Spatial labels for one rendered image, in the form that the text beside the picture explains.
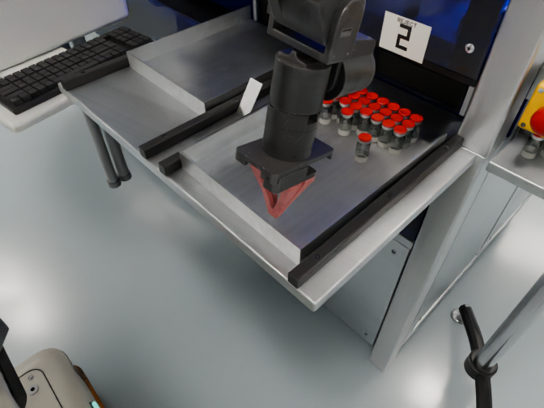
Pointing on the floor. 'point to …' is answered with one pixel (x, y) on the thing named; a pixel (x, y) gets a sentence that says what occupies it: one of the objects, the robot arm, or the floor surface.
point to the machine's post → (506, 58)
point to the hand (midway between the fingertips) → (274, 210)
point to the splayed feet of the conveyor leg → (483, 393)
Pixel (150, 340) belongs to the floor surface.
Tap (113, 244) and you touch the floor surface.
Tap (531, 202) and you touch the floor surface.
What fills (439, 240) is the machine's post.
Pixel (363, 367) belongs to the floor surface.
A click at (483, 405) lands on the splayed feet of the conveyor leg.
